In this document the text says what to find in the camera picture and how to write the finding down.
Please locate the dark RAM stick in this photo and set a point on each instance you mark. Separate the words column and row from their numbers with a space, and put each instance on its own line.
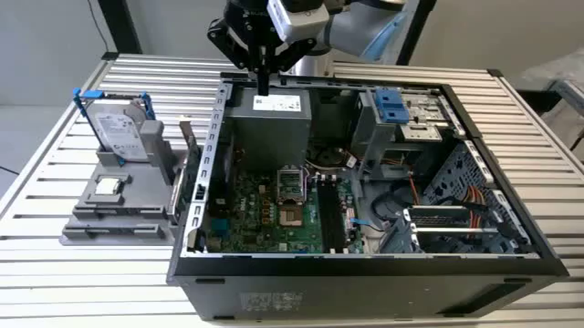
column 114, row 231
column 116, row 210

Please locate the green graphics card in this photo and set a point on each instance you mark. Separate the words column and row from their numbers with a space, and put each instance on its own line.
column 194, row 160

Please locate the black RAM slot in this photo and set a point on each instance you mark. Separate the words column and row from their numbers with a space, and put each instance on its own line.
column 323, row 215
column 329, row 215
column 335, row 215

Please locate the blue plastic drive latch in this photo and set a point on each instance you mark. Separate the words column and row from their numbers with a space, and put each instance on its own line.
column 392, row 109

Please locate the plastic covered shelf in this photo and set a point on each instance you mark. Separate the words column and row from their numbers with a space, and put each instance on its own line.
column 561, row 71

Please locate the hard disk in blue carrier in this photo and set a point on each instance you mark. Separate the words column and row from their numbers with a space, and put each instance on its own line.
column 116, row 130

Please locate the black PC case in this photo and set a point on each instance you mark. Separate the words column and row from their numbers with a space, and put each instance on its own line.
column 319, row 290

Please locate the CPU socket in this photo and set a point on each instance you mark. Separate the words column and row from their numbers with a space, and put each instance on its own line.
column 291, row 216

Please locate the black cooling fan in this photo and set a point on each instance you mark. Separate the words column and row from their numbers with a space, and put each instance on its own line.
column 223, row 164

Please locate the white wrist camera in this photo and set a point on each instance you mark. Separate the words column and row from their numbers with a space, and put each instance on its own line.
column 297, row 17

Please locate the grey parts rack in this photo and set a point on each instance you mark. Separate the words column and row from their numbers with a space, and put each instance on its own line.
column 142, row 191

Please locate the green motherboard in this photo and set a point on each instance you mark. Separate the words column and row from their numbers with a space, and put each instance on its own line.
column 249, row 222

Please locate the grey power supply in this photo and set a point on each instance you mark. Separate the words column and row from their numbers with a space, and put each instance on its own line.
column 269, row 136

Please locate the black metal bracket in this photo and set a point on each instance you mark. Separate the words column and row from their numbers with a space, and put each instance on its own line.
column 539, row 100

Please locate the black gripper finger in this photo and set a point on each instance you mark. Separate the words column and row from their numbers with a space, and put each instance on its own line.
column 291, row 54
column 230, row 46

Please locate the black vertical post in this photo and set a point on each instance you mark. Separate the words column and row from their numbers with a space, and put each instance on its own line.
column 417, row 30
column 120, row 27

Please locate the silver drive cage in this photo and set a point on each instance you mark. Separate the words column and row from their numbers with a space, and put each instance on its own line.
column 420, row 133

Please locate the silver disk bay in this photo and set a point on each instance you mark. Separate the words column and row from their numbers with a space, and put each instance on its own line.
column 437, row 217

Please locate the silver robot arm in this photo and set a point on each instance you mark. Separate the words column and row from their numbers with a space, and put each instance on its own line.
column 346, row 30

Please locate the silver CPU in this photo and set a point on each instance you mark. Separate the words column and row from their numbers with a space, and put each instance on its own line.
column 108, row 186

